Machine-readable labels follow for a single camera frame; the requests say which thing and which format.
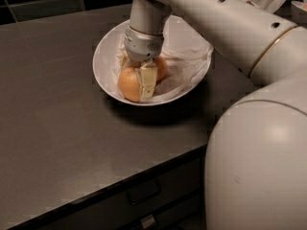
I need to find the white paper towel in bowl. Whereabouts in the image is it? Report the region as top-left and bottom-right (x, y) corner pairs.
(111, 34), (213, 105)

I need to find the large white bowl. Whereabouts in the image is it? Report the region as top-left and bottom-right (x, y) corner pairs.
(93, 15), (206, 103)

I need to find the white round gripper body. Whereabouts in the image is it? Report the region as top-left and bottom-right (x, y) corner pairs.
(124, 27), (164, 61)

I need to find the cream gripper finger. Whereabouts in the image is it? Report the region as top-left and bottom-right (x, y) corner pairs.
(137, 61), (157, 100)
(121, 57), (141, 68)

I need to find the dark lower drawer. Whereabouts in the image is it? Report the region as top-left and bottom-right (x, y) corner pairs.
(124, 192), (201, 230)

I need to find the orange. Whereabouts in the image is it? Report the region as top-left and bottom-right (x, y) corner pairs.
(117, 67), (140, 103)
(154, 57), (168, 81)

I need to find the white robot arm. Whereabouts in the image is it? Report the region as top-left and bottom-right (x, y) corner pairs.
(125, 0), (307, 230)

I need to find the dark left upper drawer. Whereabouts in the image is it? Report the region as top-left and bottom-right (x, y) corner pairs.
(39, 147), (205, 230)

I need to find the dark drawer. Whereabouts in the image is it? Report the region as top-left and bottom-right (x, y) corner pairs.
(124, 192), (201, 230)
(39, 147), (205, 230)

